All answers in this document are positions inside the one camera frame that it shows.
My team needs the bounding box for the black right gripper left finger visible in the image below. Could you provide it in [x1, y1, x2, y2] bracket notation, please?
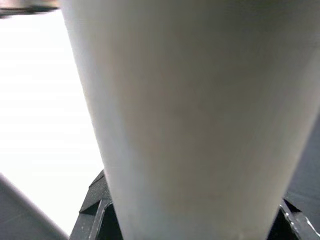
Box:
[71, 169, 121, 240]

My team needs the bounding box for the white plastic table leg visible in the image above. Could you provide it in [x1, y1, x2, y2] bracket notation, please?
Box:
[59, 0, 320, 240]

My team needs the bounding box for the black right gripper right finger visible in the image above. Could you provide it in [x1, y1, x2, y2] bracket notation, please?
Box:
[268, 193, 320, 240]

